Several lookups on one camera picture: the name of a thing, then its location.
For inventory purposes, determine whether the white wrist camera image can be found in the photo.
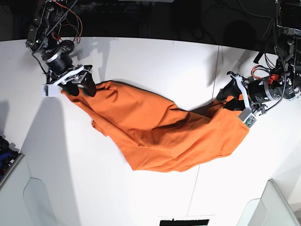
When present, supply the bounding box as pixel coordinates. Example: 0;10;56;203
238;109;257;128
42;84;59;97

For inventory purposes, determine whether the white framed black slot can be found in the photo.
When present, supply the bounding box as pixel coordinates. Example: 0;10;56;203
154;215;215;226

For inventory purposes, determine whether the grey panel left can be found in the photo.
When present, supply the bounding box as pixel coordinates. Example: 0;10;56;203
0;155;57;226

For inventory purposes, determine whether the bin with dark items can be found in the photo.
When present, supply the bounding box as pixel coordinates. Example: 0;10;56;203
0;136;20;179

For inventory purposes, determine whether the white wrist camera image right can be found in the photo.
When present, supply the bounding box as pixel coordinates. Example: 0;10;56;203
238;109;257;128

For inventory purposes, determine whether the grey panel right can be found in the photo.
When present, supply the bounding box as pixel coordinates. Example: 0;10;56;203
237;179;301;226

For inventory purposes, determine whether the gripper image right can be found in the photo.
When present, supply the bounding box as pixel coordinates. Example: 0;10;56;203
216;72;286;114

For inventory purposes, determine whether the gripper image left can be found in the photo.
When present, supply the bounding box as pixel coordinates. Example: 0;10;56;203
42;52;96;97

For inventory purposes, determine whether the orange t-shirt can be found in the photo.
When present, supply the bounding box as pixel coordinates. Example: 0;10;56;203
67;81;249;172

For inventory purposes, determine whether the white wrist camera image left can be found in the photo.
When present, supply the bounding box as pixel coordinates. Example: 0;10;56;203
42;84;59;97

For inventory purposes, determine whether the grey panel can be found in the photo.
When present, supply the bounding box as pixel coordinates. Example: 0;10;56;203
0;155;57;226
237;179;301;226

